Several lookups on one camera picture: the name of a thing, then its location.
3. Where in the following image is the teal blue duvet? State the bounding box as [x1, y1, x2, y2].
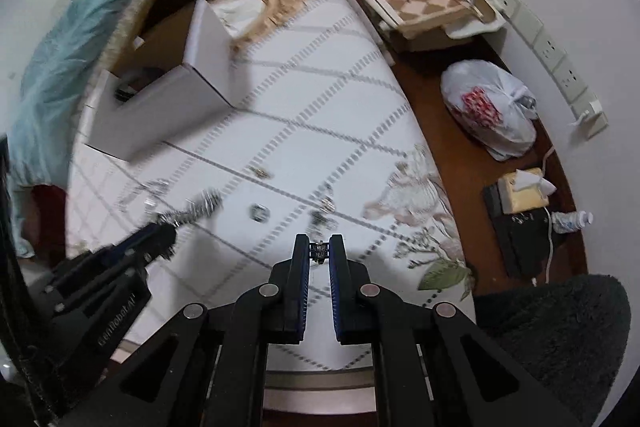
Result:
[6, 0, 187, 258]

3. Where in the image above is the white power strip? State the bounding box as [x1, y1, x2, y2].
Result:
[496, 0, 608, 140]

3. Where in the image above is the white plastic bag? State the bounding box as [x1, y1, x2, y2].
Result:
[440, 60, 538, 161]

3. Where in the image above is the small gold earring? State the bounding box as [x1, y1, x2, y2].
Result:
[250, 166, 273, 180]

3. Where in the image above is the yellow tissue box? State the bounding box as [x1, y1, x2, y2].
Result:
[483, 168, 556, 215]

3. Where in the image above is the thin silver chain necklace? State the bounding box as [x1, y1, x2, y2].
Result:
[117, 175, 174, 216]

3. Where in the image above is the clear plastic bottle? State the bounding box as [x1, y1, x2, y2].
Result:
[551, 210, 593, 234]

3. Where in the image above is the thick silver chain bracelet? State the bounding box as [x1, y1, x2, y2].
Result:
[154, 187, 224, 228]

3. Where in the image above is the white cardboard box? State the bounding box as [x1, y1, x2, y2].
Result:
[86, 0, 233, 161]

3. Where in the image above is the silver pendant necklace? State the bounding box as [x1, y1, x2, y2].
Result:
[307, 183, 339, 266]

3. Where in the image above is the black box on floor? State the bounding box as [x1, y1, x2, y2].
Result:
[490, 207, 552, 282]

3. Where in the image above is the white crumpled paper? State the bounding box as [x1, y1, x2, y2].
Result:
[212, 0, 266, 39]

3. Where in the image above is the black smart watch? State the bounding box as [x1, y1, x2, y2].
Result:
[114, 78, 149, 104]

